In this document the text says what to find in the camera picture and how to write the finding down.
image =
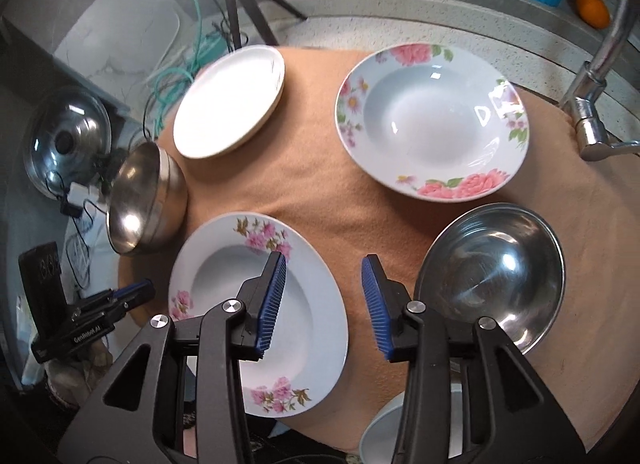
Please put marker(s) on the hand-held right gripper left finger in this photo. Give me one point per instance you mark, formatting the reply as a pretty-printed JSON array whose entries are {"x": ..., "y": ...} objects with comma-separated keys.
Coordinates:
[{"x": 270, "y": 304}]

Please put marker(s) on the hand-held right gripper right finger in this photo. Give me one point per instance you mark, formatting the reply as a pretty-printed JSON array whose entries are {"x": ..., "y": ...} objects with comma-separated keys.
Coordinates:
[{"x": 375, "y": 304}]

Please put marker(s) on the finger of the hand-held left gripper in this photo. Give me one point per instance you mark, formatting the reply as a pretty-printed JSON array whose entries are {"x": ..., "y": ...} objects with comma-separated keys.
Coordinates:
[
  {"x": 135, "y": 290},
  {"x": 131, "y": 305}
]

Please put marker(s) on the floral plate with brown leaves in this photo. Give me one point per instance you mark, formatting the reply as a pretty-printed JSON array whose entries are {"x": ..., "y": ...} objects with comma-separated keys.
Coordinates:
[{"x": 215, "y": 279}]

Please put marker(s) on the small steel bowl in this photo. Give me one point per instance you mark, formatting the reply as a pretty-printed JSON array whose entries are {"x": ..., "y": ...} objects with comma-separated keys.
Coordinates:
[{"x": 135, "y": 194}]

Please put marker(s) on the large steel bowl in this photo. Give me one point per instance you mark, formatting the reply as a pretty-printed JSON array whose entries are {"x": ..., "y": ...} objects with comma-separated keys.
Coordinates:
[{"x": 490, "y": 264}]

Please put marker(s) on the light blue bowl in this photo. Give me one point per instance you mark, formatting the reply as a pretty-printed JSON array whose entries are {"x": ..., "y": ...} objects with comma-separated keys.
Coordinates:
[{"x": 385, "y": 429}]

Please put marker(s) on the floral plate with green leaves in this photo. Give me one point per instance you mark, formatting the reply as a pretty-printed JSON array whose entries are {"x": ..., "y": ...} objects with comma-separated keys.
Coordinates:
[{"x": 430, "y": 113}]

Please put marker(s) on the beige cloth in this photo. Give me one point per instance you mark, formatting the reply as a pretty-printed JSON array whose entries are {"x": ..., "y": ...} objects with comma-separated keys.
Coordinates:
[{"x": 75, "y": 374}]

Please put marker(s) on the white charger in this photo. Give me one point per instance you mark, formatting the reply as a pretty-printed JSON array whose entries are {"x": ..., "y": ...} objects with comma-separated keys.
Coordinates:
[{"x": 80, "y": 194}]

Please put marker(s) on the dark round stand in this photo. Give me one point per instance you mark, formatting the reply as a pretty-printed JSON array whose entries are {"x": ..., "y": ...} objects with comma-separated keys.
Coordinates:
[{"x": 104, "y": 171}]

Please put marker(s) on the orange towel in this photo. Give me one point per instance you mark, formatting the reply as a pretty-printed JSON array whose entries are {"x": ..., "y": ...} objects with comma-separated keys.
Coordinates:
[{"x": 310, "y": 183}]

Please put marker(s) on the steel pot lid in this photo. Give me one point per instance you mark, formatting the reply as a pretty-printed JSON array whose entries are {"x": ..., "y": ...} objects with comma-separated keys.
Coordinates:
[{"x": 75, "y": 118}]

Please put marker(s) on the teal power strip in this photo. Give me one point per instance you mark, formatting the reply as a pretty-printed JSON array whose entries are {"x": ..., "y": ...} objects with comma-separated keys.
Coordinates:
[{"x": 217, "y": 48}]

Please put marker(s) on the chrome faucet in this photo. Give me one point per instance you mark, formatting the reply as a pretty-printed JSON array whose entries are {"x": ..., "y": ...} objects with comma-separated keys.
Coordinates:
[{"x": 590, "y": 118}]

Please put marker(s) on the orange fruit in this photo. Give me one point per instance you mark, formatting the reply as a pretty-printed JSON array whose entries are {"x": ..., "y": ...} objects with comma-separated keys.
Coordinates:
[{"x": 592, "y": 8}]

